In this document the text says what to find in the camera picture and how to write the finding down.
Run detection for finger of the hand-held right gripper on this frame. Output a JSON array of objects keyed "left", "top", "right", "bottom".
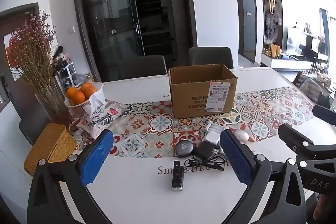
[
  {"left": 312, "top": 105, "right": 336, "bottom": 125},
  {"left": 278, "top": 124, "right": 336, "bottom": 169}
]

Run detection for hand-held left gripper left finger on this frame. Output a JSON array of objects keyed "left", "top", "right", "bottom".
[{"left": 27, "top": 129, "right": 114, "bottom": 224}]

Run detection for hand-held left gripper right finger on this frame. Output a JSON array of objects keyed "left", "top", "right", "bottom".
[{"left": 220, "top": 129, "right": 307, "bottom": 224}]

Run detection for black charger with cable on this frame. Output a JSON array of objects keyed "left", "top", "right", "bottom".
[{"left": 184, "top": 140, "right": 227, "bottom": 170}]

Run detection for white battery case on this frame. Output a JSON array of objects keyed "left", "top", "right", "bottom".
[{"left": 203, "top": 122, "right": 229, "bottom": 147}]

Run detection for round grey device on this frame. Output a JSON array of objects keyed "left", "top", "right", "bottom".
[{"left": 175, "top": 141, "right": 196, "bottom": 159}]

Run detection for black flashlight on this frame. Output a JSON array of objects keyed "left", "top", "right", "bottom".
[{"left": 171, "top": 160, "right": 184, "bottom": 191}]

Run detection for brown cardboard box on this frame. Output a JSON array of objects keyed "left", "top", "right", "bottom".
[{"left": 168, "top": 64, "right": 238, "bottom": 119}]

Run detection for person's right hand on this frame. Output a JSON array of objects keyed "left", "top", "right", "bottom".
[{"left": 314, "top": 194, "right": 336, "bottom": 224}]

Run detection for patterned cushion chair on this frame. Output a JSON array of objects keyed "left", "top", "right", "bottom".
[{"left": 293, "top": 71, "right": 332, "bottom": 109}]

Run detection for floral tissue cover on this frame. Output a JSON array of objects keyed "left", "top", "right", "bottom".
[{"left": 76, "top": 93, "right": 132, "bottom": 139}]

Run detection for yellow woven box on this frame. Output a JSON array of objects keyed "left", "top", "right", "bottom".
[{"left": 24, "top": 123, "right": 78, "bottom": 176}]

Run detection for white fruit basket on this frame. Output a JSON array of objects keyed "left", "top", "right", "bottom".
[{"left": 64, "top": 82, "right": 104, "bottom": 109}]

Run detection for white television cabinet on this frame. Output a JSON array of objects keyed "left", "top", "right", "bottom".
[{"left": 261, "top": 52, "right": 315, "bottom": 69}]

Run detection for glass vase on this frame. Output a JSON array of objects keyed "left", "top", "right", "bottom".
[{"left": 35, "top": 82, "right": 74, "bottom": 126}]

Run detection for patterned table runner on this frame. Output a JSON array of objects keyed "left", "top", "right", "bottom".
[{"left": 71, "top": 86, "right": 323, "bottom": 159}]

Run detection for grey dining chair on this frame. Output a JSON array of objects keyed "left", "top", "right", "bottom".
[
  {"left": 117, "top": 55, "right": 168, "bottom": 81},
  {"left": 19, "top": 106, "right": 53, "bottom": 146},
  {"left": 188, "top": 47, "right": 234, "bottom": 69}
]

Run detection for yellow bags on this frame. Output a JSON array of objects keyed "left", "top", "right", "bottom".
[{"left": 270, "top": 43, "right": 281, "bottom": 58}]

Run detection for television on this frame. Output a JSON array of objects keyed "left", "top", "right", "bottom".
[{"left": 282, "top": 26, "right": 302, "bottom": 54}]

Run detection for white shoe rack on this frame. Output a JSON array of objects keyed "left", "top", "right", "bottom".
[{"left": 56, "top": 61, "right": 75, "bottom": 85}]

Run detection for pile of slippers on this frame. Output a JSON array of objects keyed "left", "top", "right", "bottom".
[{"left": 52, "top": 46, "right": 69, "bottom": 67}]

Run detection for dried flower bouquet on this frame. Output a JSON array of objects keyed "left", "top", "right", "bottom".
[{"left": 8, "top": 9, "right": 62, "bottom": 98}]

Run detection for dark interior door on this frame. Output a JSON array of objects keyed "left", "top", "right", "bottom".
[{"left": 235, "top": 0, "right": 258, "bottom": 64}]

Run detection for red door decoration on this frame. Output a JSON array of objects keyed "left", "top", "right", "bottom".
[{"left": 4, "top": 32, "right": 23, "bottom": 62}]

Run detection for dark glass sliding door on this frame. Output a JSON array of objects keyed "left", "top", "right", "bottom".
[{"left": 73, "top": 0, "right": 197, "bottom": 83}]

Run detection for brown entrance door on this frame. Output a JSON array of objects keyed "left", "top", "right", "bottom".
[{"left": 0, "top": 2, "right": 40, "bottom": 109}]

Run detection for slatted dark wall panel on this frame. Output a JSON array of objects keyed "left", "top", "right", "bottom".
[{"left": 258, "top": 0, "right": 284, "bottom": 52}]

